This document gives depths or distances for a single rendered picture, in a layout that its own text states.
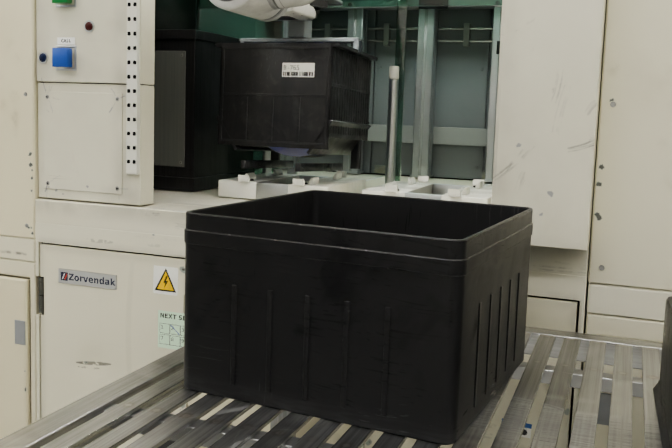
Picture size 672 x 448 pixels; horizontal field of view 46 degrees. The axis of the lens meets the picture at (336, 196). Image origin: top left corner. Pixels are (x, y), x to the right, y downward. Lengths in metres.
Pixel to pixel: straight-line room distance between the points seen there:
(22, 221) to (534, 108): 0.86
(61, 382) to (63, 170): 0.36
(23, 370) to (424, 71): 1.11
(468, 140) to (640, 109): 0.97
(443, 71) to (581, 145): 1.04
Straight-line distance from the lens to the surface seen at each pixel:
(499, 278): 0.78
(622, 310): 1.09
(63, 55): 1.36
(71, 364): 1.43
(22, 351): 1.49
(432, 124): 1.99
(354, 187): 1.49
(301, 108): 1.37
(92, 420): 0.75
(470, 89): 2.00
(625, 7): 1.07
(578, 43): 1.02
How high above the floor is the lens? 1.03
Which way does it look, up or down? 6 degrees down
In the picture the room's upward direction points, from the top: 2 degrees clockwise
